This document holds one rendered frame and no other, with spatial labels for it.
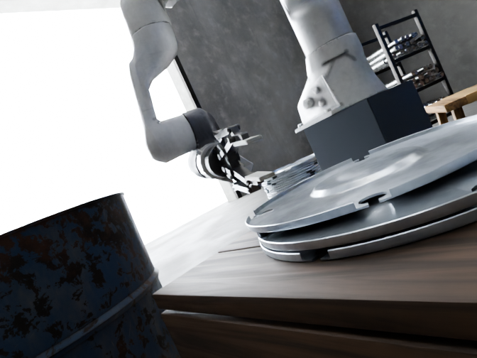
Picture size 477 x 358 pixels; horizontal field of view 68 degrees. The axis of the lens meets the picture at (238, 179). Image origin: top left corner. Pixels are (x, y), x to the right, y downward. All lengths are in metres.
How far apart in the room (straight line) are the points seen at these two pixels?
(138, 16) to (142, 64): 0.11
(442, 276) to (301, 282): 0.09
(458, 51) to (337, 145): 6.94
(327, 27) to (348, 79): 0.12
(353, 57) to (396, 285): 0.65
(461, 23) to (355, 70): 6.88
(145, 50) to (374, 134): 0.55
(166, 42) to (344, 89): 0.43
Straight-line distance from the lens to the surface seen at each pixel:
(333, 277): 0.23
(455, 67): 7.70
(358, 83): 0.78
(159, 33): 0.92
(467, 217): 0.23
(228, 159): 0.72
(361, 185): 0.35
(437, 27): 7.74
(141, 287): 0.60
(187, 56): 5.76
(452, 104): 1.45
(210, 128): 0.87
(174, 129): 0.85
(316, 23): 0.81
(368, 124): 0.73
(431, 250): 0.22
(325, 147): 0.80
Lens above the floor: 0.43
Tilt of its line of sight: 2 degrees down
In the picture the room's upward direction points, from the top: 25 degrees counter-clockwise
